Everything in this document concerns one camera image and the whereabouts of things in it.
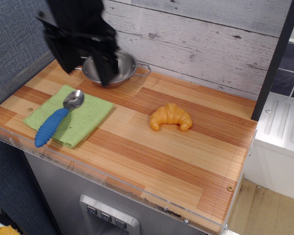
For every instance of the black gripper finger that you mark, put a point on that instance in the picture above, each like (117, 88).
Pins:
(64, 52)
(106, 64)

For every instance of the stainless steel bowl with handles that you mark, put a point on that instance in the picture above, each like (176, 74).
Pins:
(127, 65)

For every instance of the black right vertical post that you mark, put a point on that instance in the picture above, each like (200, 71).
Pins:
(275, 62)

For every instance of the silver dispenser button panel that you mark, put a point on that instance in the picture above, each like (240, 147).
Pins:
(103, 219)

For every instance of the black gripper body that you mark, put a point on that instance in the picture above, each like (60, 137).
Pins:
(80, 24)

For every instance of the white ridged drainboard unit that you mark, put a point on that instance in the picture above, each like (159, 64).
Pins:
(271, 158)

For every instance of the orange toy croissant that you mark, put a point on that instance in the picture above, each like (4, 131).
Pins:
(170, 114)

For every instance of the blue handled metal spoon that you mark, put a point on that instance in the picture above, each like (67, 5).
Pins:
(46, 131)

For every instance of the yellow object at corner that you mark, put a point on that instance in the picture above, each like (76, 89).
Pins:
(8, 230)

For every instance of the green cloth napkin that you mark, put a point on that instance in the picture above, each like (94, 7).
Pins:
(78, 123)

